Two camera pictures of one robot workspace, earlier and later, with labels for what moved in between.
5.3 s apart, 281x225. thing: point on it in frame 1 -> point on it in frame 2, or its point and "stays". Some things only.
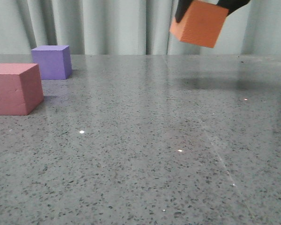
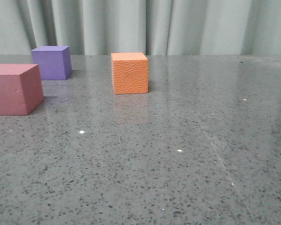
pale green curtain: [133, 27] stays
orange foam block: [200, 24] -> [129, 72]
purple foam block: [55, 61] stays
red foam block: [16, 89] stays
